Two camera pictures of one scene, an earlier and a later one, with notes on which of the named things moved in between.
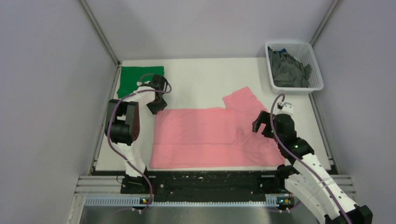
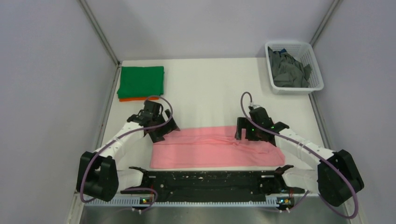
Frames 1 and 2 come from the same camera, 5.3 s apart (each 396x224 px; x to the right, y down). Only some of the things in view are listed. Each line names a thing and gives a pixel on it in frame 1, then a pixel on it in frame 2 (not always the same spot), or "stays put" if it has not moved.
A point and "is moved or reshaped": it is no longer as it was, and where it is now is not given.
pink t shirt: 213,137 is moved or reshaped
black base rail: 207,185 stays put
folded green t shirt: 131,77 stays put
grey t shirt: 286,72 stays put
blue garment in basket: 283,50 stays put
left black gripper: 154,109 → 157,136
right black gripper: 263,118 → 243,122
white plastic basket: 302,52 stays put
